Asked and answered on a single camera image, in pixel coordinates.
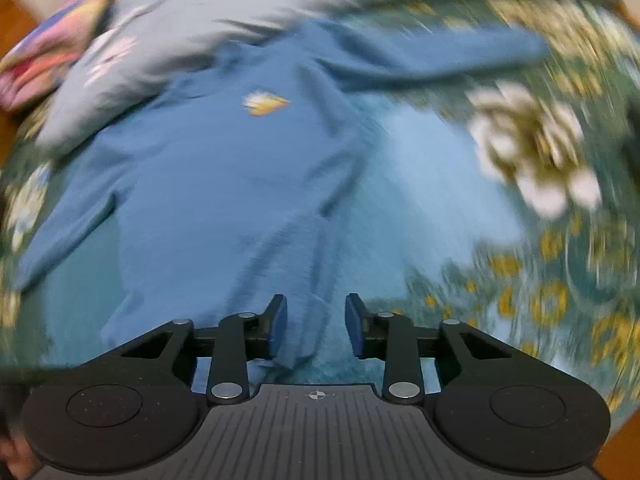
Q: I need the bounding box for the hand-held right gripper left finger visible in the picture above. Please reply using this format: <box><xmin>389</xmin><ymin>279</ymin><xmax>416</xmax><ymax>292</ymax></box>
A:
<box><xmin>119</xmin><ymin>294</ymin><xmax>289</xmax><ymax>406</ymax></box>

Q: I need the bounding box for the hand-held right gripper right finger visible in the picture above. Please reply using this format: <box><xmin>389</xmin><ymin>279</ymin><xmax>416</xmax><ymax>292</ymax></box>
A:
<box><xmin>345</xmin><ymin>294</ymin><xmax>517</xmax><ymax>405</ymax></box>

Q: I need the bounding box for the blue shirt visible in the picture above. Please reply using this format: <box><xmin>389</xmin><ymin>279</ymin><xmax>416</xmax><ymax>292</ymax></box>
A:
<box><xmin>14</xmin><ymin>16</ymin><xmax>551</xmax><ymax>377</ymax></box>

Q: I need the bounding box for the teal floral bed blanket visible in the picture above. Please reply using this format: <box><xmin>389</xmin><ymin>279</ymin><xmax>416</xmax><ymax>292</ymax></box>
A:
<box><xmin>0</xmin><ymin>0</ymin><xmax>640</xmax><ymax>413</ymax></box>

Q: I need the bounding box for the grey-blue daisy print quilt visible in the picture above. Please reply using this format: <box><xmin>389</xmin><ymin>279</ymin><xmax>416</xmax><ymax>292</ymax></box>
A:
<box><xmin>37</xmin><ymin>0</ymin><xmax>626</xmax><ymax>157</ymax></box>

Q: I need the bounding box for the folded pink colourful blanket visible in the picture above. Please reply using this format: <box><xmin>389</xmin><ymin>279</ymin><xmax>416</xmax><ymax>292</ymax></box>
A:
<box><xmin>0</xmin><ymin>0</ymin><xmax>122</xmax><ymax>112</ymax></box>

